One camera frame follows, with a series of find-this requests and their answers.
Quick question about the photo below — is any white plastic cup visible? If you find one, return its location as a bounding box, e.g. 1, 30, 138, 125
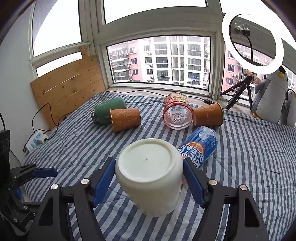
115, 138, 183, 217

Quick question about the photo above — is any brown paper cup right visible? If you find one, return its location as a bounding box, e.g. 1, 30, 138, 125
193, 103, 224, 127

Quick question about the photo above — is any brown paper cup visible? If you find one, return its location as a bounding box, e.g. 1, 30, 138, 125
110, 108, 141, 133
193, 103, 224, 127

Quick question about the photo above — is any brown paper cup left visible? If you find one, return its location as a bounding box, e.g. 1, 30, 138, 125
110, 108, 141, 133

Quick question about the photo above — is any white power strip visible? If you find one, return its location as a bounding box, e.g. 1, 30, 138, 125
25, 131, 48, 152

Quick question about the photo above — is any blue orange soda can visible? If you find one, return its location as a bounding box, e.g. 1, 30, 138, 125
177, 126, 217, 168

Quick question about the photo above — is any green thermos bottle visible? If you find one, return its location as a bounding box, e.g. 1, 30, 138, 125
90, 97, 126, 125

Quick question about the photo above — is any wooden board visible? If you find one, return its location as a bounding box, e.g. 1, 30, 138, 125
31, 46, 105, 128

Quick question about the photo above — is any clear pink plastic bottle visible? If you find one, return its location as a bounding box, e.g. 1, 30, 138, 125
163, 92, 193, 130

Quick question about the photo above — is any small plush penguin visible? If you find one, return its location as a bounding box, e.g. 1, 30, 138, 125
280, 89, 296, 127

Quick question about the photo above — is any black tripod stand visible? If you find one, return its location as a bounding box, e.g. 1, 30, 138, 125
221, 75, 254, 109

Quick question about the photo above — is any large plush penguin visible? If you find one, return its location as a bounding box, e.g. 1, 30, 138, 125
251, 66, 288, 123

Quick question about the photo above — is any phone holder on gooseneck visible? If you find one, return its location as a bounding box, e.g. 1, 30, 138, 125
234, 23, 253, 61

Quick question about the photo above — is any black power cable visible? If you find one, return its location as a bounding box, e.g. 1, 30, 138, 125
23, 102, 68, 153

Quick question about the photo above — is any white ring light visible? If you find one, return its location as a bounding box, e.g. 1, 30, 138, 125
222, 13, 284, 74

